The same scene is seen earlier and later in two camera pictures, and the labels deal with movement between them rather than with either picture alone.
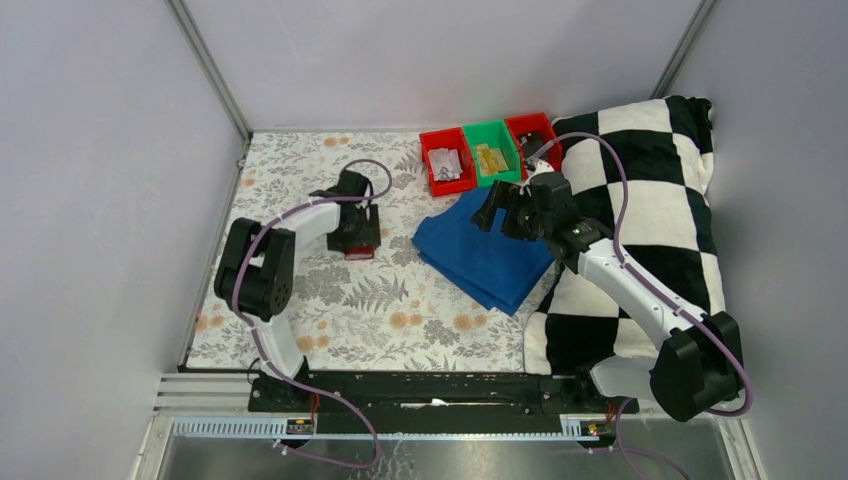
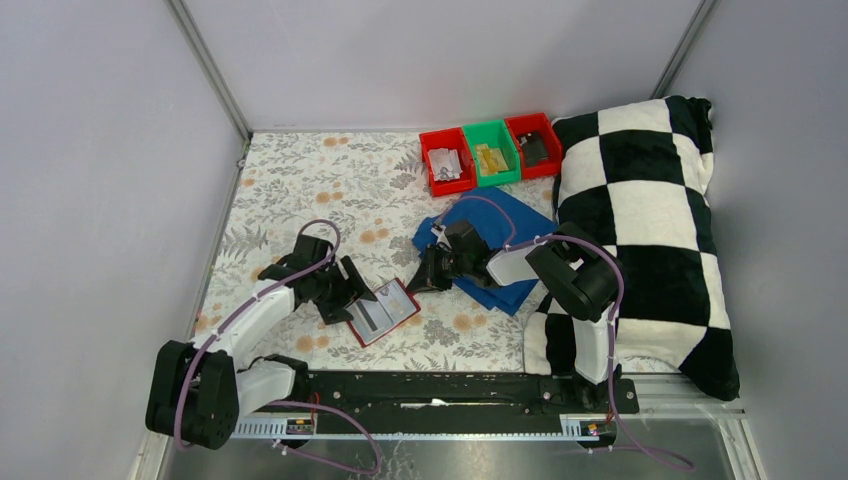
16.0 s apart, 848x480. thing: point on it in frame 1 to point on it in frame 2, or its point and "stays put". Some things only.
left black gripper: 367,235 to 334,309
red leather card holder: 359,252 to 372,319
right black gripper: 499,198 to 427,277
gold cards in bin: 490,160 stays put
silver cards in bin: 445,164 stays put
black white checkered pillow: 668,223 stays put
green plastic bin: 495,155 stays put
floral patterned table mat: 391,313 stays put
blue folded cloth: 496,267 stays put
